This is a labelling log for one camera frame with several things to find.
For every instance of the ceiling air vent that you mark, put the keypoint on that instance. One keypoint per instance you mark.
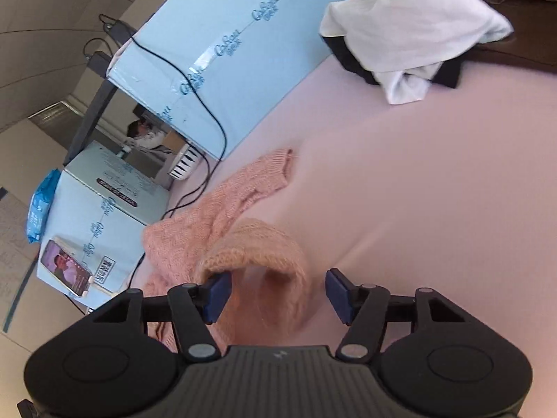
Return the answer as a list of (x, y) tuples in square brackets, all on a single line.
[(56, 112)]

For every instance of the black garment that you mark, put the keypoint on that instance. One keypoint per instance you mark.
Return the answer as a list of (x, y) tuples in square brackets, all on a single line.
[(348, 59)]

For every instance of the pink knitted sweater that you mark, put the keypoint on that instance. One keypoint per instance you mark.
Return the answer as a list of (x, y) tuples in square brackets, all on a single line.
[(182, 244)]

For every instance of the white bowl with dark stripes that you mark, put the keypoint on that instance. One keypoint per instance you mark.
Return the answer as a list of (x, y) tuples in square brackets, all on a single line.
[(185, 165)]

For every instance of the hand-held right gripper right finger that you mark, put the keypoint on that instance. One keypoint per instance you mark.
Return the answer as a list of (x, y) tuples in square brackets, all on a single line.
[(337, 297)]

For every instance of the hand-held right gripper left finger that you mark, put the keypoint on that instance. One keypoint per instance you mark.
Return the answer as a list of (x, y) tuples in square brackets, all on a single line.
[(217, 296)]

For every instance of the white garment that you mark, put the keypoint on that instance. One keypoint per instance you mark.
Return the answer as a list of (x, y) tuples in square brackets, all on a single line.
[(413, 21)]

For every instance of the blue wet wipes packet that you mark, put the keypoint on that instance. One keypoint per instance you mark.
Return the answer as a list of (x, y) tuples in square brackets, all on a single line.
[(41, 209)]

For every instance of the dark grey shelf frame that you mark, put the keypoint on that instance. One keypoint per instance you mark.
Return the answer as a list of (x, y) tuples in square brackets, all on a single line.
[(87, 126)]

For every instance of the light blue carton box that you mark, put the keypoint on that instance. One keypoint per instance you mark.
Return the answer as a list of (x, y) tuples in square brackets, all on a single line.
[(243, 52), (122, 209)]

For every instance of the smartphone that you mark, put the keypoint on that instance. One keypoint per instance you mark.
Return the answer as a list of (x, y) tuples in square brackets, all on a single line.
[(65, 268)]

